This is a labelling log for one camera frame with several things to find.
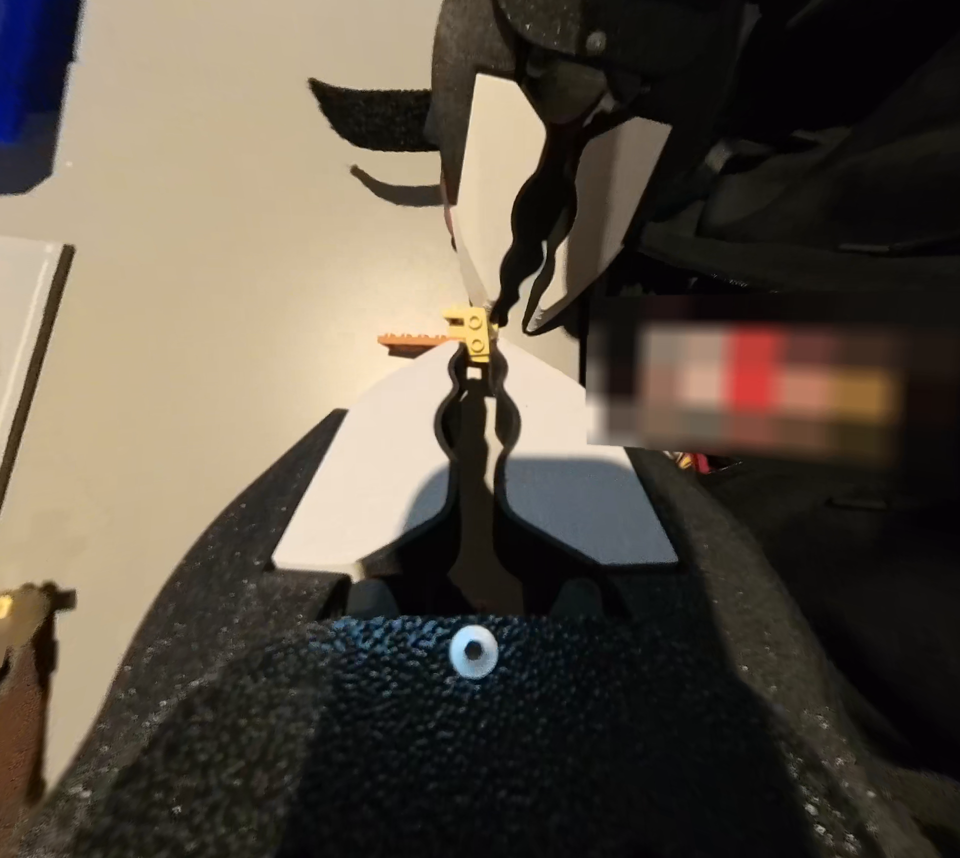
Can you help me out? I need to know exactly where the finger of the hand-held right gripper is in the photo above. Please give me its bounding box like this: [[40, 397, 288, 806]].
[[525, 113, 675, 338], [447, 69, 568, 316]]

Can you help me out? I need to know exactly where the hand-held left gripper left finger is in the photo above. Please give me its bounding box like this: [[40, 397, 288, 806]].
[[270, 345, 459, 574]]

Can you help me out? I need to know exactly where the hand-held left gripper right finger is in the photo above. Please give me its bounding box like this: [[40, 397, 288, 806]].
[[492, 345, 679, 569]]

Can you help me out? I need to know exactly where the long orange toy brick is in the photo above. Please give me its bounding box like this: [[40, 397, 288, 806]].
[[375, 321, 460, 358]]

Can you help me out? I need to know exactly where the grey desk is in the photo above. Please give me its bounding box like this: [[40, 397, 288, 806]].
[[0, 0, 601, 784]]

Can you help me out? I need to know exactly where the small orange toy brick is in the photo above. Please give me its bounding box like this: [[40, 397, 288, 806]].
[[0, 581, 76, 802]]

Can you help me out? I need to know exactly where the blue plastic bin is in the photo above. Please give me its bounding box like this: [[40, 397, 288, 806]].
[[0, 0, 99, 151]]

